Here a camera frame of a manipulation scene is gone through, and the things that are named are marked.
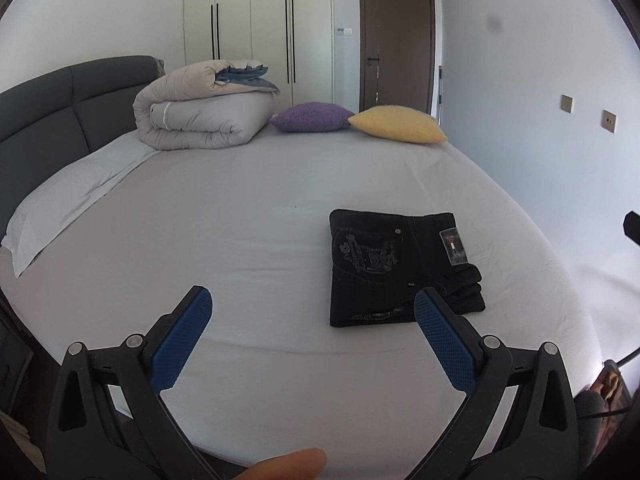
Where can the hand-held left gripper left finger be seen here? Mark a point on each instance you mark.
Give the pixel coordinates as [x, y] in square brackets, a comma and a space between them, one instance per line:
[180, 342]

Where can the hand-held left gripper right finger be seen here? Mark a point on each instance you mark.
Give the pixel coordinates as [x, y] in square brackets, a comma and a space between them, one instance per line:
[445, 342]

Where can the black pants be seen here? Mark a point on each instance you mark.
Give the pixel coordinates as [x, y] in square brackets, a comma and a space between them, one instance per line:
[380, 270]

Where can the person's left hand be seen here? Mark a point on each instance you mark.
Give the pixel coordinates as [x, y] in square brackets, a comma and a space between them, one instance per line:
[285, 466]

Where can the white bed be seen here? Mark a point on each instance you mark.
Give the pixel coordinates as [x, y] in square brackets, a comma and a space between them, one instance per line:
[250, 235]

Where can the dark bedside table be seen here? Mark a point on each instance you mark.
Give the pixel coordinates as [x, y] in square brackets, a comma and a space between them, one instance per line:
[12, 355]

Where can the white pillow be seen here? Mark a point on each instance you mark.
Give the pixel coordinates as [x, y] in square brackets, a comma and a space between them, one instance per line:
[75, 185]

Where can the black device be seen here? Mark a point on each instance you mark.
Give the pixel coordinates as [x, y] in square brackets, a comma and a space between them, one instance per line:
[633, 227]

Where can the folded beige duvet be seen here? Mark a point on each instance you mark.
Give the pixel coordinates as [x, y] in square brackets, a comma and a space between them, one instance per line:
[200, 120]

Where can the yellow cushion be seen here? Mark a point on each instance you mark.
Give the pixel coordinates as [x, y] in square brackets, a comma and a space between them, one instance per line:
[395, 122]

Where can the purple cushion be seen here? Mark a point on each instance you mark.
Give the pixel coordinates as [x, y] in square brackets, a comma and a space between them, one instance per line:
[312, 116]

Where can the grey padded headboard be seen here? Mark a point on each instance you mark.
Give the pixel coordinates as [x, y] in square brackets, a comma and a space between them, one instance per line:
[45, 115]

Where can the blue denim cloth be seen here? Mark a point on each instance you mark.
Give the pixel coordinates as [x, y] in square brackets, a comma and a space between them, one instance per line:
[247, 80]

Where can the brown wooden door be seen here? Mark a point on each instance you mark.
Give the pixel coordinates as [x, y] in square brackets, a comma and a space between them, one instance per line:
[400, 20]

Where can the cream wardrobe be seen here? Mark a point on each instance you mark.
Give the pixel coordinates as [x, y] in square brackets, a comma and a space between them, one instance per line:
[250, 20]

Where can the brass wall socket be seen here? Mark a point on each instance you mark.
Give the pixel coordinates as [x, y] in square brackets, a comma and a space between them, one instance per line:
[608, 121]
[566, 103]

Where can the white light switch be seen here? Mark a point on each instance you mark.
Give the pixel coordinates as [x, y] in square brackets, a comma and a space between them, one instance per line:
[344, 31]

